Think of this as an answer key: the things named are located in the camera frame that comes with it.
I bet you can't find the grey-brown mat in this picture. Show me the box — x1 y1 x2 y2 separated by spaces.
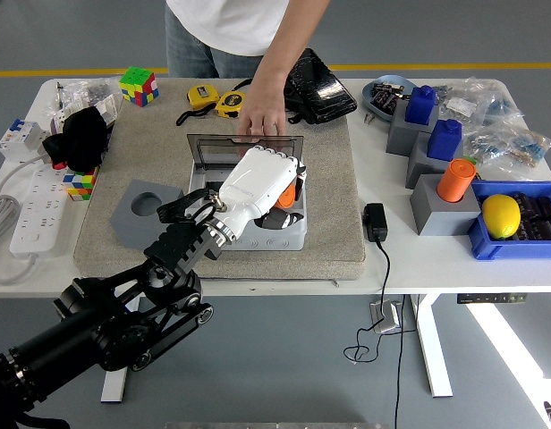
72 78 367 282

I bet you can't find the clear bag with small parts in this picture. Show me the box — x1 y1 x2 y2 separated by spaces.
55 78 124 129

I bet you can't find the glossy black pouch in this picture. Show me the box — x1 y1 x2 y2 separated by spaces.
233 47 360 126

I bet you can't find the black cloth glove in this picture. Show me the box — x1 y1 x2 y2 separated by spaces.
41 105 114 174

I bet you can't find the clear bag with mixed parts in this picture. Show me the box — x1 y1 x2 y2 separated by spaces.
462 123 551 171

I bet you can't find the black adapter cord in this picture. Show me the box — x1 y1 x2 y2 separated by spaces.
343 239 392 364

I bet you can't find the clear bag with blue parts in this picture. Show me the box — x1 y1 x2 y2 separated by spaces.
476 78 527 135

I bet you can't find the yellow lemon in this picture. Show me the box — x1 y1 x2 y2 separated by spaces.
481 194 522 240

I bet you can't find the black table control panel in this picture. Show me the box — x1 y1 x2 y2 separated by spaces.
457 293 527 306

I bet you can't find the black hanging cable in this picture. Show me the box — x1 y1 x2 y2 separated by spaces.
394 294 420 429

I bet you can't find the blue-grey dish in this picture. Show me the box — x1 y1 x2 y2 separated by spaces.
362 74 420 122

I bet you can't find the blue block battery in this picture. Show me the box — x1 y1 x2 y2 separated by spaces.
427 119 464 162
404 85 439 125

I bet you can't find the grey electrical box with lid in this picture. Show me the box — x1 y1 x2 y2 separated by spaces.
184 132 309 251

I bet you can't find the white plastic connector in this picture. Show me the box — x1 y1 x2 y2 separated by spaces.
96 96 120 126

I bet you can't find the person's left hand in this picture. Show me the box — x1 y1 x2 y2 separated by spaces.
237 84 288 156

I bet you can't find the yellow tape measure with strap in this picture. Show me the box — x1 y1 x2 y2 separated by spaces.
175 84 222 127

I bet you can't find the white circuit breaker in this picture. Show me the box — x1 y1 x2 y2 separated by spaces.
0 118 51 162

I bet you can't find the small colourful puzzle cube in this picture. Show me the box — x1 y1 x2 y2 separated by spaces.
62 165 100 202

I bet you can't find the grey block holder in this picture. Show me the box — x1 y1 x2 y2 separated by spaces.
404 131 464 189
386 98 440 157
109 179 186 248
409 173 482 237

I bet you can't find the person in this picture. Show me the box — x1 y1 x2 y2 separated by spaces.
165 0 333 80

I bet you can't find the grey-white power cable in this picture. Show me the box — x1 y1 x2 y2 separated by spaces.
0 154 48 285

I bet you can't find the white power strip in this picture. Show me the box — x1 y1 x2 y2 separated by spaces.
9 165 82 259

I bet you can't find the large colourful puzzle cube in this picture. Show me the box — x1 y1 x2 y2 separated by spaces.
119 65 160 108

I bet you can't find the orange cylinder battery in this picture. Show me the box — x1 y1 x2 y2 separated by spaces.
274 182 298 209
437 158 478 203

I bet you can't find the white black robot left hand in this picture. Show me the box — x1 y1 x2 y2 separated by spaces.
212 145 308 246

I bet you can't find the clear bag with white labels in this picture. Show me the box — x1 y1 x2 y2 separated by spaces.
437 83 487 124

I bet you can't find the black power adapter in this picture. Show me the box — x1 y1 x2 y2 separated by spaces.
362 203 389 243

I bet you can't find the blue plastic bin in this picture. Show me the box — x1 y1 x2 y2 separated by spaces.
466 180 551 263

